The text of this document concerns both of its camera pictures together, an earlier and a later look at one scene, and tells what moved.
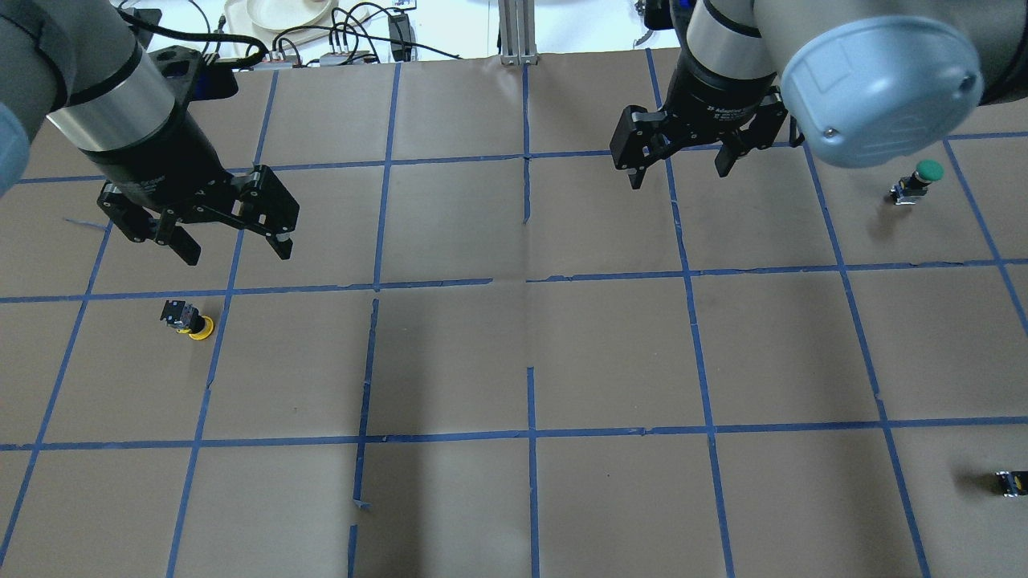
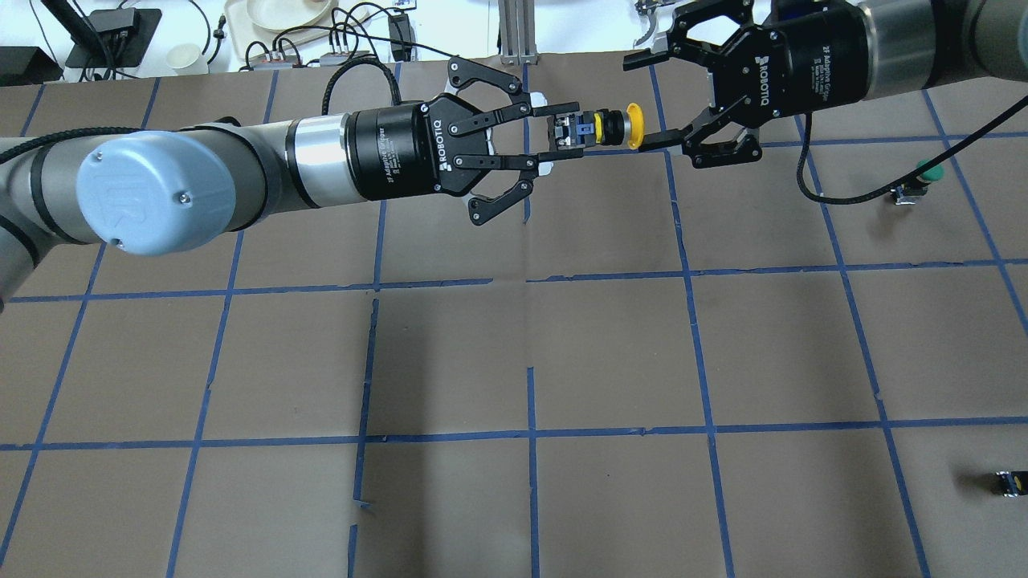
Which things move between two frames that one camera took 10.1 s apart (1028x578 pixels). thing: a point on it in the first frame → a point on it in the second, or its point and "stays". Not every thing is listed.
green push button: [914, 187] stays
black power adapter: [399, 30] stays
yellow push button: [187, 319] → [594, 128]
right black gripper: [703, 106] → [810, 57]
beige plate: [288, 14] stays
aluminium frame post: [518, 34] stays
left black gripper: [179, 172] → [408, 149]
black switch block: [1014, 483] stays
